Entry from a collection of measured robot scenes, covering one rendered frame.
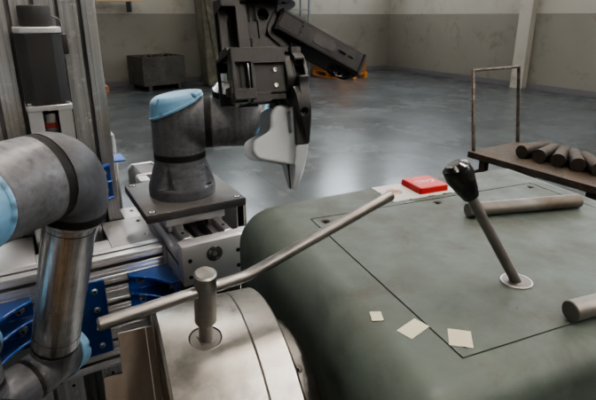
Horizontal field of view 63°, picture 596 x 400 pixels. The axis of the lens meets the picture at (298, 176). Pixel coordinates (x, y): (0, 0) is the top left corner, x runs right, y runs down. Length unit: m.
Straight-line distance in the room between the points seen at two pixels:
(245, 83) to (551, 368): 0.39
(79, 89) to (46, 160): 0.57
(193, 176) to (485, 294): 0.70
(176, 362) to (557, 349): 0.36
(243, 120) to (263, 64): 0.56
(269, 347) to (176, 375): 0.10
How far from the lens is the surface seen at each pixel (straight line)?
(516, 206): 0.83
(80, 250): 0.79
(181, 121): 1.07
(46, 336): 0.90
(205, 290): 0.48
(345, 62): 0.55
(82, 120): 1.22
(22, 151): 0.65
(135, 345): 0.63
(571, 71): 11.66
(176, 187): 1.09
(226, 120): 1.06
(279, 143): 0.52
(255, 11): 0.54
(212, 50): 11.33
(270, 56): 0.51
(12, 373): 0.94
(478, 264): 0.66
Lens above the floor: 1.55
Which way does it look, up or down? 18 degrees down
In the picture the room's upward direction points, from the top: straight up
